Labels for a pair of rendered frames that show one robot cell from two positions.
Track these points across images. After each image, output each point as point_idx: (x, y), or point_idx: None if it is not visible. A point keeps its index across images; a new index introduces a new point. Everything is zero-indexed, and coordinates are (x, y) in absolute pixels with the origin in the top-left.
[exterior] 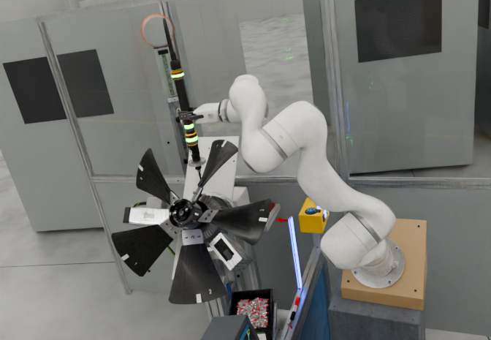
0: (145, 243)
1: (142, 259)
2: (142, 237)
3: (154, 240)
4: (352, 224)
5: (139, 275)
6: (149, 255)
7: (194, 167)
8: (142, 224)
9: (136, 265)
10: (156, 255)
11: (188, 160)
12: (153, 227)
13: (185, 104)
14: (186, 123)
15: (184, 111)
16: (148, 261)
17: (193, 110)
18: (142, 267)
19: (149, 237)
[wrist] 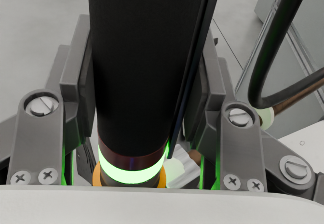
0: (85, 157)
1: (82, 162)
2: (86, 148)
3: (90, 171)
4: None
5: (76, 167)
6: (87, 171)
7: (299, 150)
8: None
9: (78, 157)
10: (91, 182)
11: (309, 127)
12: (92, 159)
13: None
14: (97, 132)
15: (66, 59)
16: (85, 173)
17: (202, 125)
18: (80, 168)
19: (88, 159)
